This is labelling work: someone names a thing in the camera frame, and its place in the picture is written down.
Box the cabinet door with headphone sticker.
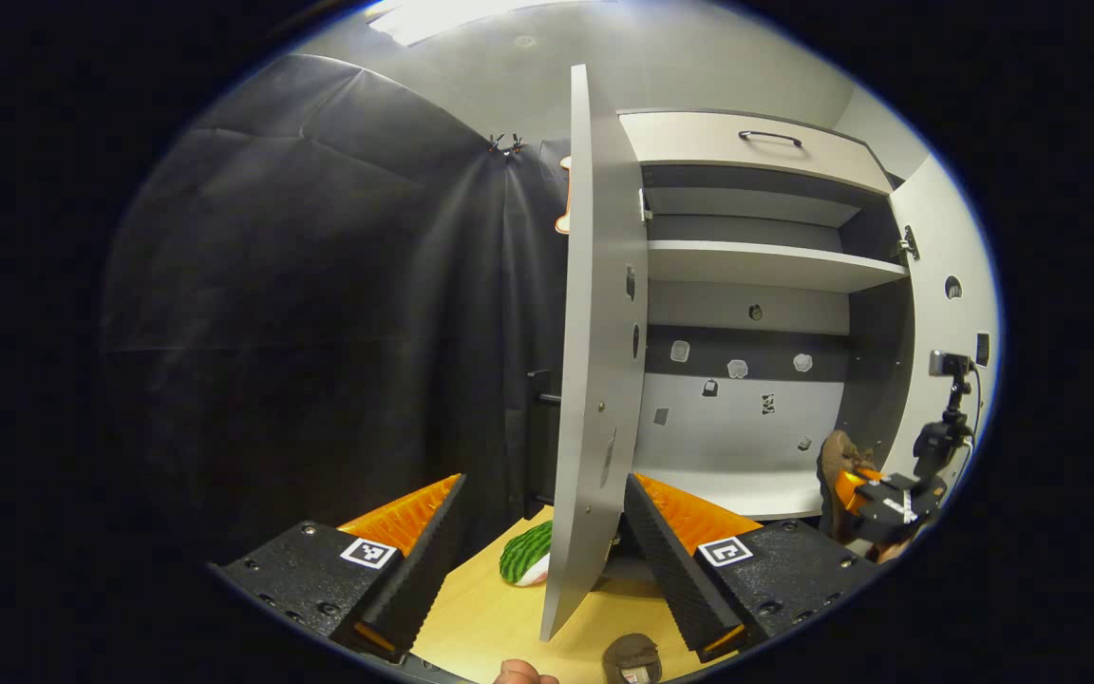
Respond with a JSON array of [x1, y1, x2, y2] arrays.
[[889, 152, 1002, 476]]

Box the ceiling light panel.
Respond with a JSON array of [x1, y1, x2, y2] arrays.
[[367, 0, 548, 47]]

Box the white shoe cabinet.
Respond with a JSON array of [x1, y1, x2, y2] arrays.
[[618, 107, 918, 523]]

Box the brown fuzzy slipper shoe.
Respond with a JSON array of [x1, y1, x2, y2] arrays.
[[815, 429, 880, 547], [601, 633, 664, 684]]

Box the black backdrop cloth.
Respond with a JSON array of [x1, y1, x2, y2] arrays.
[[101, 52, 572, 571]]

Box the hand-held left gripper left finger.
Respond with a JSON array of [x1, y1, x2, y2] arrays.
[[210, 473, 468, 663]]

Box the green striped object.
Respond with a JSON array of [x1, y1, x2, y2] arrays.
[[498, 519, 556, 588]]

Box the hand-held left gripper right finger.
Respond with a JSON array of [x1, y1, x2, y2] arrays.
[[623, 473, 877, 664]]

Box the black door handle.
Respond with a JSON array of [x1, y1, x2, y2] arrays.
[[523, 369, 563, 519]]

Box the white cabinet drawer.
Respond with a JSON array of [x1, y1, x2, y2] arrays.
[[618, 109, 893, 196]]

